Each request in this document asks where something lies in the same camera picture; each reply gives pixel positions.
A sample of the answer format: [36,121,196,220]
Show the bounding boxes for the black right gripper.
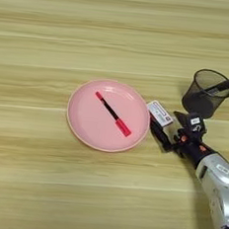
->
[145,109,221,171]

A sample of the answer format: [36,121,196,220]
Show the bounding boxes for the white eraser box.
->
[144,99,176,129]

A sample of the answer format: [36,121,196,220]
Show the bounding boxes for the black mesh pen cup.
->
[180,67,229,122]

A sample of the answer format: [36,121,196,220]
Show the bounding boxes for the black marker pen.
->
[203,72,229,98]

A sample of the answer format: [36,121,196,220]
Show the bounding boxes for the red and black pen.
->
[91,90,136,138]

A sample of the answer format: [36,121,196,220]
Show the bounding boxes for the pink round plate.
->
[63,76,155,156]

